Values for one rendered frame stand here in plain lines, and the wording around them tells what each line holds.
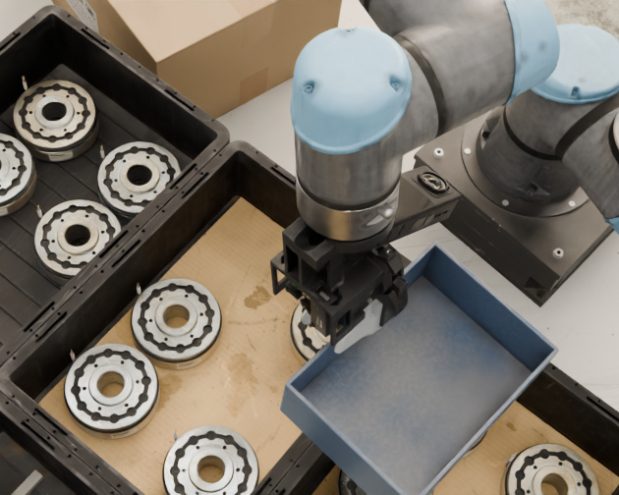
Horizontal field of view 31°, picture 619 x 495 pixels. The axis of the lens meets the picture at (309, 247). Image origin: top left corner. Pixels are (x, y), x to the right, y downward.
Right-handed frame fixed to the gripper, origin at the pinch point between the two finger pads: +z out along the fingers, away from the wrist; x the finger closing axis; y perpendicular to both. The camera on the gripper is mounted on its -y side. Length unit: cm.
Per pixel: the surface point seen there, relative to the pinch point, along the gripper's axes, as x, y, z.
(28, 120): -55, 2, 18
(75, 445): -16.3, 24.1, 16.7
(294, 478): 1.1, 10.3, 19.1
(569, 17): -61, -137, 105
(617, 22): -52, -145, 106
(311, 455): 0.6, 7.3, 19.0
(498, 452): 11.7, -11.1, 30.7
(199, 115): -37.6, -11.8, 13.9
